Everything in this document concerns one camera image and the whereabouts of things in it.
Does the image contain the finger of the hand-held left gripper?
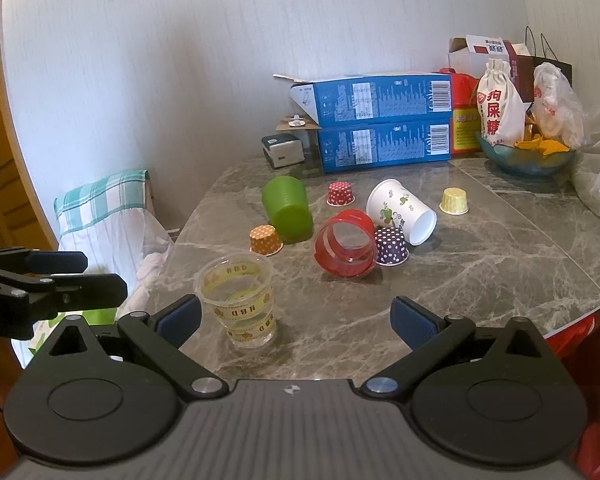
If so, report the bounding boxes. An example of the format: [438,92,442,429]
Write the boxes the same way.
[0,246,89,276]
[0,265,129,313]

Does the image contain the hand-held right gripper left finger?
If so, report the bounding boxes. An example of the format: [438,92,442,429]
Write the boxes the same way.
[27,294,231,403]

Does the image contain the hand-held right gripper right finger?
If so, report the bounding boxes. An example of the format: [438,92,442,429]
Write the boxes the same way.
[361,296,563,403]

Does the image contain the clear plastic cup yellow print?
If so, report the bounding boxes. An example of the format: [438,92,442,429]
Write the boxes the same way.
[194,254,278,350]

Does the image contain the purple dotted small paper cup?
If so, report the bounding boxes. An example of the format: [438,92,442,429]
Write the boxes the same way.
[374,226,410,266]

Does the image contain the red transparent plastic cup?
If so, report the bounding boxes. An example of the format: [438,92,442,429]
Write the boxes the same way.
[314,210,377,279]

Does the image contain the orange dotted small paper cup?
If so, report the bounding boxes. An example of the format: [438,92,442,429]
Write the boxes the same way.
[249,225,284,257]

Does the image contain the white floral paper cup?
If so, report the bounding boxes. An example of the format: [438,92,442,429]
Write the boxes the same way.
[366,178,438,246]

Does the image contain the yellow small paper cup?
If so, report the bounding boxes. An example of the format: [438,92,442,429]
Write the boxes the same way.
[439,187,469,216]

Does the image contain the red dotted small paper cup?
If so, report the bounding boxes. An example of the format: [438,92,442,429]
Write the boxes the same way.
[326,181,357,207]

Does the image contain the green plastic cup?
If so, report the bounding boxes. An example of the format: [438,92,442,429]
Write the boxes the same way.
[261,176,314,245]

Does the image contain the green white bag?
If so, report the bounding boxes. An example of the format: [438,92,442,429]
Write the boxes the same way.
[11,307,117,357]

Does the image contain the white cloth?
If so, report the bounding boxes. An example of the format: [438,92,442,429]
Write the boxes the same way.
[57,206,175,313]

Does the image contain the green plaid towel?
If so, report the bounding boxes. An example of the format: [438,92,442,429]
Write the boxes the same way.
[54,169,148,235]

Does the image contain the wooden door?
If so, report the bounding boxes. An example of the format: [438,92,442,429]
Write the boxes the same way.
[0,0,61,252]

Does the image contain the blue cardboard box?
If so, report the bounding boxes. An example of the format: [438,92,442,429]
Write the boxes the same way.
[316,115,452,174]

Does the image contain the red plastic stool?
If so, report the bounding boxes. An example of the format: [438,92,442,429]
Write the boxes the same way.
[544,300,600,480]

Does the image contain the glass bowl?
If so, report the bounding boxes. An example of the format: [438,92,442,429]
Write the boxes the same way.
[477,130,578,177]

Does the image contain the grey small printer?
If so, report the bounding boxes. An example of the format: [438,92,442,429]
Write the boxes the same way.
[261,134,306,169]

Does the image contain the red yellow box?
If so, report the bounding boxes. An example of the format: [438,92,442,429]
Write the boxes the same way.
[437,67,486,155]

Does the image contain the orange snack packets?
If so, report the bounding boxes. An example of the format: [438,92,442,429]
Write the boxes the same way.
[514,112,571,157]

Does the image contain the upper blue box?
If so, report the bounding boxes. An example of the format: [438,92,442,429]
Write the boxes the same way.
[273,72,453,128]

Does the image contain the white plastic bag red print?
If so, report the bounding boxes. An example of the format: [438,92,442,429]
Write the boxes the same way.
[531,62,586,148]

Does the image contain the white red carton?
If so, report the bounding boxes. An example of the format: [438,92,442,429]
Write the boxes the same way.
[447,35,518,77]

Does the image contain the white cloth drawstring bag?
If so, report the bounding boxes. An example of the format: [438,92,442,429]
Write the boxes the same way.
[475,58,527,147]

